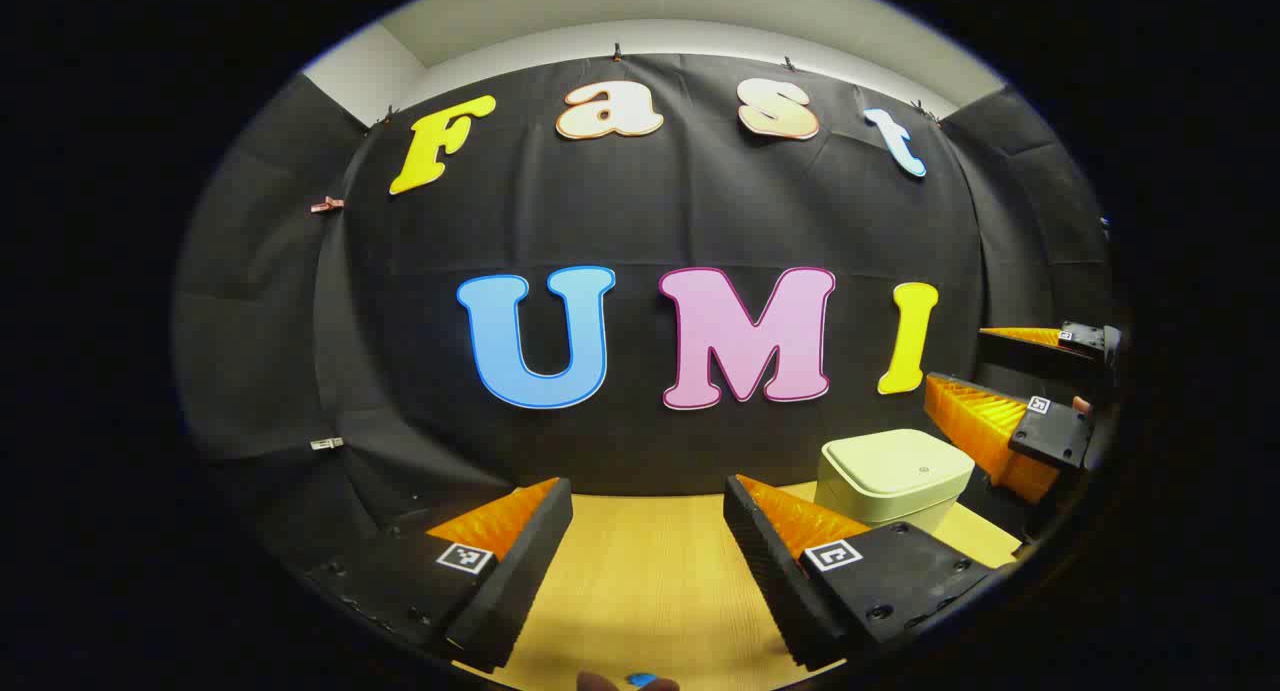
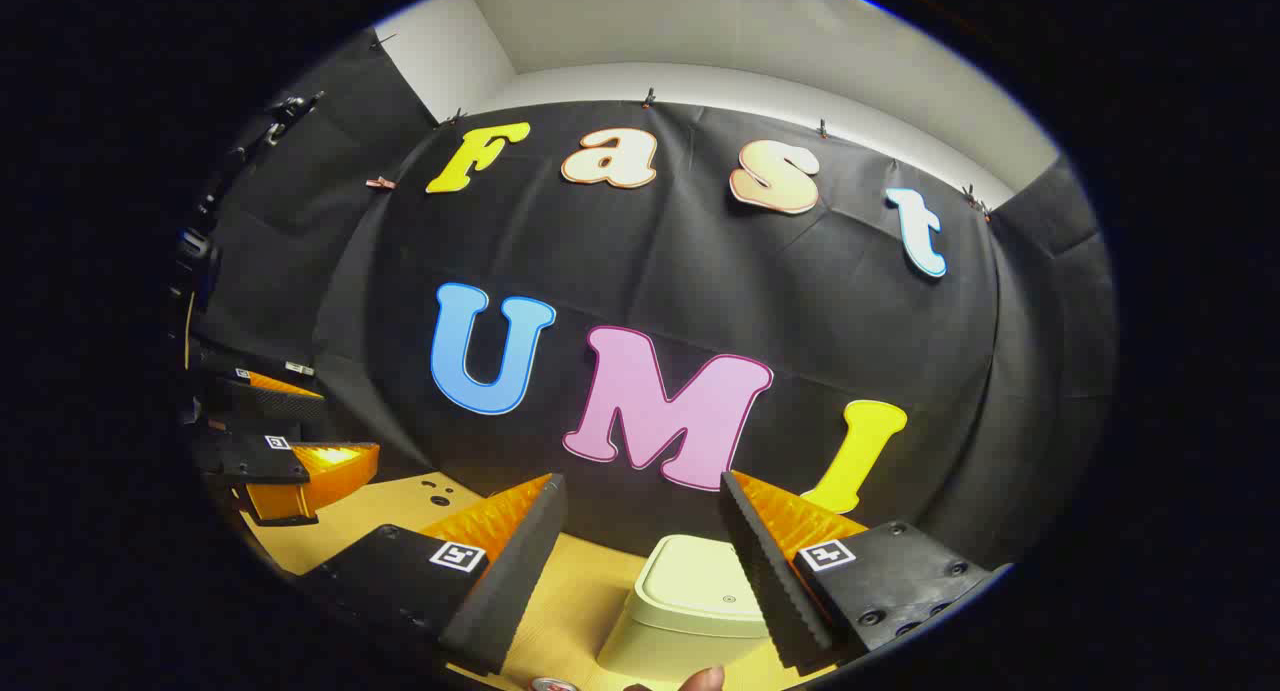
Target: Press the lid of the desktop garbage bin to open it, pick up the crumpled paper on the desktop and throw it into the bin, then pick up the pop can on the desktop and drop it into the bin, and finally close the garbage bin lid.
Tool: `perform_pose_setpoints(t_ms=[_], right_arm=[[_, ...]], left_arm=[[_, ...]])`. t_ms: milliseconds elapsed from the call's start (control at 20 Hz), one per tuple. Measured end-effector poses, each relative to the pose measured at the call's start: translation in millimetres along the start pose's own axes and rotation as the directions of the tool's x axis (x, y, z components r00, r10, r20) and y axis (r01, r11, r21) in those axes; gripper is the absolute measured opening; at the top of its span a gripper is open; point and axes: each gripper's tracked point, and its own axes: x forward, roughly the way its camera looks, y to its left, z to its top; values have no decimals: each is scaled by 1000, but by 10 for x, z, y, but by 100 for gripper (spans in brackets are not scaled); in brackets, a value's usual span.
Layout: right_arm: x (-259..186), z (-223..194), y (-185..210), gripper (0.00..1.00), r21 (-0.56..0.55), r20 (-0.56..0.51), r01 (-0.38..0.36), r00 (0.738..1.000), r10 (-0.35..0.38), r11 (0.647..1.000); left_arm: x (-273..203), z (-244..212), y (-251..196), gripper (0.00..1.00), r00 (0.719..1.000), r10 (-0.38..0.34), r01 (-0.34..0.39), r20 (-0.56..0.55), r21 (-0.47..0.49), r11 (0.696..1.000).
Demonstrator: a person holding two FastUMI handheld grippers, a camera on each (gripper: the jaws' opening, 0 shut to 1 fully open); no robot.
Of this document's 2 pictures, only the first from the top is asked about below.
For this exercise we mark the orange cloth clip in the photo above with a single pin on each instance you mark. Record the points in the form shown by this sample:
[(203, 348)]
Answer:
[(327, 205)]

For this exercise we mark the black backdrop cloth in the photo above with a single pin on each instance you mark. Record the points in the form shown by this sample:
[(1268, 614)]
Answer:
[(640, 221)]

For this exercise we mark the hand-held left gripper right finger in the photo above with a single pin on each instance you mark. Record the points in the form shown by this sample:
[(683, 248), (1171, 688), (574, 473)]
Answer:
[(765, 571)]

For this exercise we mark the white cloth clip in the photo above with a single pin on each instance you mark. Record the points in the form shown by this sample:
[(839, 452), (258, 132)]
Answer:
[(326, 443)]

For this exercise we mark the blue paper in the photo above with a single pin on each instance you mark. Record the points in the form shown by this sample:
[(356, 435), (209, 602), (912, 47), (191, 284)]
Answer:
[(641, 680)]

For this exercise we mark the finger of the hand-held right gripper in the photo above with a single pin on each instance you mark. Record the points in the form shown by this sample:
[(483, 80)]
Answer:
[(1050, 433), (1020, 351)]

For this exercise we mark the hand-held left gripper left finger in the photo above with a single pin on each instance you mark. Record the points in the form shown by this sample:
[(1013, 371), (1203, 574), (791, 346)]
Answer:
[(530, 561)]

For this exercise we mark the wooden desktop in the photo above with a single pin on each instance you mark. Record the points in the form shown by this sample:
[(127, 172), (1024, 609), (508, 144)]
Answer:
[(640, 571)]

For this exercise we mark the pale green desktop garbage bin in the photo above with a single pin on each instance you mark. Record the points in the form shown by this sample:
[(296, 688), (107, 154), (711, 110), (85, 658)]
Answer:
[(890, 476)]

